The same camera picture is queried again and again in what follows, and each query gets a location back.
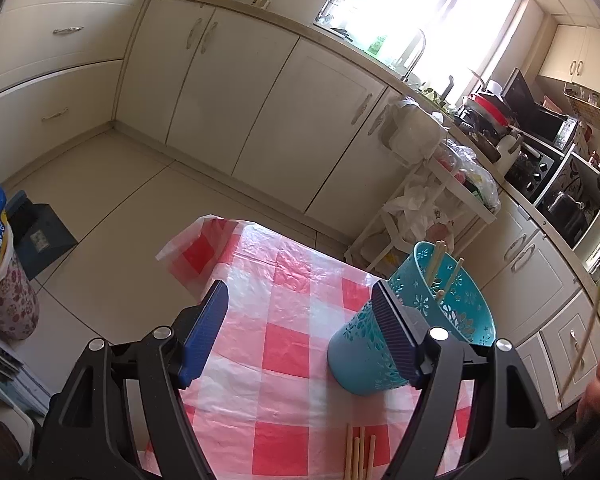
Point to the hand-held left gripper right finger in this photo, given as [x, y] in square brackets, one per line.
[397, 340]

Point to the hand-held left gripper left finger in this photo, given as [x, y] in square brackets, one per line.
[202, 340]

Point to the teal perforated bucket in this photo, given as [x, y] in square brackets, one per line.
[360, 350]

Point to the bundle of wooden chopsticks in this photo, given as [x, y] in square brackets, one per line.
[360, 455]

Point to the black glass oven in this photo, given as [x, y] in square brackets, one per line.
[572, 202]

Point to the white tall appliance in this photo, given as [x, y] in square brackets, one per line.
[596, 255]

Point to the red checked plastic tablecloth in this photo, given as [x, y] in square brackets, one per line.
[280, 340]

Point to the black toaster oven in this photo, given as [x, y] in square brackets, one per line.
[532, 175]

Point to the silver microwave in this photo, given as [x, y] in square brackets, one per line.
[537, 112]

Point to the white jug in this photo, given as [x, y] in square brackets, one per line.
[509, 147]

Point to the cream cabinet under ovens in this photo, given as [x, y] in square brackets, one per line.
[530, 280]

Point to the white trolley rack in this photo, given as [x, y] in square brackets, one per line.
[480, 207]

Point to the plastic bag with pink contents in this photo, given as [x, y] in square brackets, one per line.
[415, 207]

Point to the clear plastic bags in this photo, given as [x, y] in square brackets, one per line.
[472, 172]

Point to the stack of pots and bowls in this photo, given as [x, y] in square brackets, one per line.
[487, 110]

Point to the dark blue dustpan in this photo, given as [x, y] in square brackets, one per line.
[42, 240]

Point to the white hanging plastic bag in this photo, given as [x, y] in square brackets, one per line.
[412, 130]

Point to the blue white printed bag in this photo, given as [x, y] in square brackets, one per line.
[5, 280]

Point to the steel faucet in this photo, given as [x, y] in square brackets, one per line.
[420, 45]

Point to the cream cabinet under window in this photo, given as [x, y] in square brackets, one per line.
[260, 110]

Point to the kitchen window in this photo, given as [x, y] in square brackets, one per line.
[430, 5]

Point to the cream drawer unit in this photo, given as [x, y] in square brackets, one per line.
[55, 75]

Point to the cream upper wall cabinet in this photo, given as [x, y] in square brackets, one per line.
[580, 57]

